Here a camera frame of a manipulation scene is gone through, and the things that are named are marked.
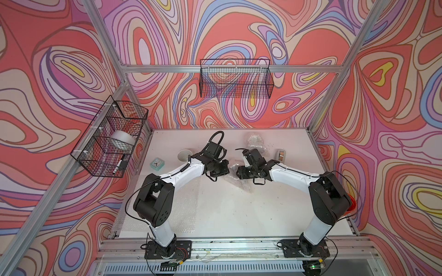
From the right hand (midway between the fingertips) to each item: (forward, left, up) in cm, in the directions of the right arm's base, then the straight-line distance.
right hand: (241, 177), depth 91 cm
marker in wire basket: (-5, +55, +21) cm, 59 cm away
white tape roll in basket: (+5, +53, +28) cm, 60 cm away
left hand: (0, +5, +5) cm, 7 cm away
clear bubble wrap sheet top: (+22, -11, +3) cm, 25 cm away
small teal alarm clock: (+11, +48, -1) cm, 50 cm away
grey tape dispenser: (+14, -25, -1) cm, 28 cm away
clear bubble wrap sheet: (-6, -2, +2) cm, 6 cm away
